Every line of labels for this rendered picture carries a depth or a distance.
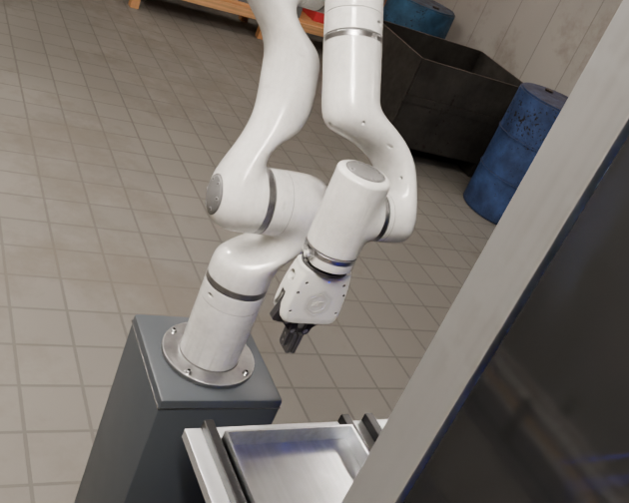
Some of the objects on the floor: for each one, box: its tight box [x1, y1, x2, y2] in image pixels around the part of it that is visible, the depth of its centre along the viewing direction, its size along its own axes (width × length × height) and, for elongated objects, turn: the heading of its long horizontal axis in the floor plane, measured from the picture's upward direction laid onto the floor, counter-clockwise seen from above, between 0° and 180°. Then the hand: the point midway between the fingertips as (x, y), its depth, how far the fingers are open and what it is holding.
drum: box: [383, 0, 455, 40], centre depth 673 cm, size 60×61×91 cm
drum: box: [463, 83, 568, 226], centre depth 530 cm, size 59×60×89 cm
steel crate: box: [380, 20, 523, 178], centre depth 590 cm, size 89×108×76 cm
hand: (291, 338), depth 125 cm, fingers closed
